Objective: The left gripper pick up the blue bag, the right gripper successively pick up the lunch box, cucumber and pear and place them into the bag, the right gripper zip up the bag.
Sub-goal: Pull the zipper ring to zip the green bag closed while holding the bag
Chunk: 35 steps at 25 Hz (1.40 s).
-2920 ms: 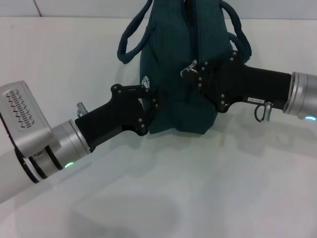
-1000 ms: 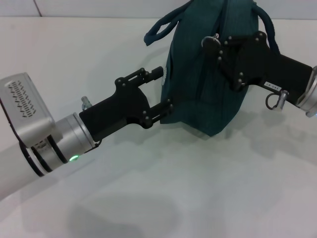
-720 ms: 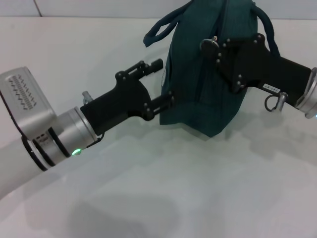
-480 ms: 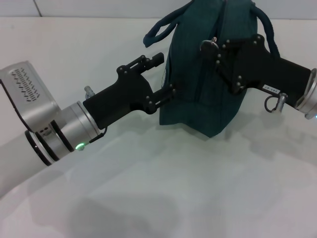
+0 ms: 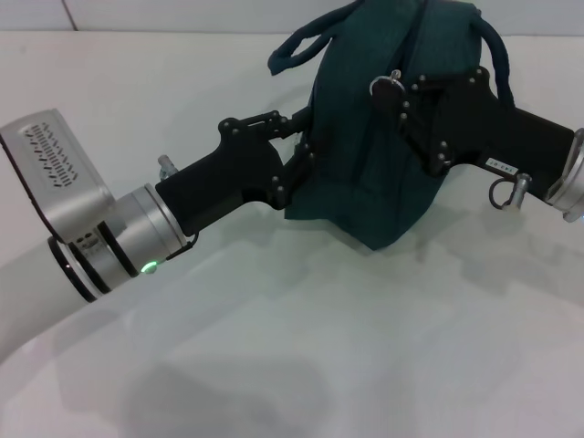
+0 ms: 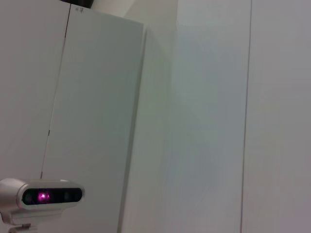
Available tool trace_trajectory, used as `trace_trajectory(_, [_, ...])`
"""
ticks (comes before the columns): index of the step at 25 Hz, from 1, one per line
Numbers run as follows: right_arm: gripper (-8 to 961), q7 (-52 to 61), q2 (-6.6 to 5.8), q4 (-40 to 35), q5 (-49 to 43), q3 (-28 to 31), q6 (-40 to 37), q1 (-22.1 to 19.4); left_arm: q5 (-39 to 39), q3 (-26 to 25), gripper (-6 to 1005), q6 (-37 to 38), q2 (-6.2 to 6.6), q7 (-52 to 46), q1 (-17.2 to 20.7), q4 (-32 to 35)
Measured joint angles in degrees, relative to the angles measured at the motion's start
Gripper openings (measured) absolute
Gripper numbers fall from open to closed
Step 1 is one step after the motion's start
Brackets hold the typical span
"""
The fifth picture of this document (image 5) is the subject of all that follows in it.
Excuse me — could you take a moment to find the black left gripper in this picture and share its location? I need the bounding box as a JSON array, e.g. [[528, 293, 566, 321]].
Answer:
[[154, 110, 319, 239]]

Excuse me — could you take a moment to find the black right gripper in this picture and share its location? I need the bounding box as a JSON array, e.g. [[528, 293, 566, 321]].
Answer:
[[371, 66, 577, 205]]

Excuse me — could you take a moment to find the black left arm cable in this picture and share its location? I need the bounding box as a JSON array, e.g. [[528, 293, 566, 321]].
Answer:
[[163, 231, 202, 262]]

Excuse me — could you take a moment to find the dark teal fabric lunch bag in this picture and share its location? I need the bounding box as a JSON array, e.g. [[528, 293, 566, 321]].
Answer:
[[266, 0, 520, 253]]

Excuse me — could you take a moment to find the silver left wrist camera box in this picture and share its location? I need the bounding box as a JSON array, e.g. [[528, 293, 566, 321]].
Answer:
[[0, 108, 119, 246]]

